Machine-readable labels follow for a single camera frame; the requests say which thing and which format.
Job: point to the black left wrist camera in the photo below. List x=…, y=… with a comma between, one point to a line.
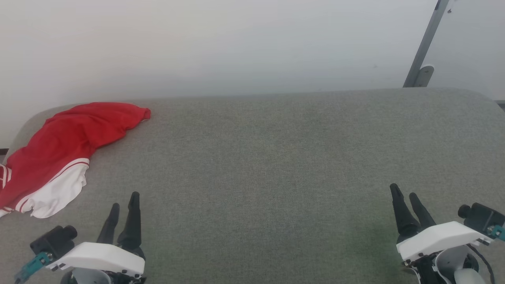
x=55, y=240

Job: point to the red and white shirt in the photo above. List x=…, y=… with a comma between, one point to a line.
x=67, y=142

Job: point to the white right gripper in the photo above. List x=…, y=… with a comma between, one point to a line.
x=438, y=236

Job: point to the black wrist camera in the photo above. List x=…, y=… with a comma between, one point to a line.
x=483, y=217
x=55, y=240

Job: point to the grey metal bracket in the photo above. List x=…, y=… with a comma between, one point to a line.
x=424, y=77

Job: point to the grey metal bar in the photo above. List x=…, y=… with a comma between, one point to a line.
x=428, y=39

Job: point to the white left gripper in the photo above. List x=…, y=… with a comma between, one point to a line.
x=100, y=256

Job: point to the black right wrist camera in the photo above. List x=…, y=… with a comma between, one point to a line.
x=483, y=217

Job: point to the grey fabric sofa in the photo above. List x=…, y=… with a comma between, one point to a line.
x=276, y=169

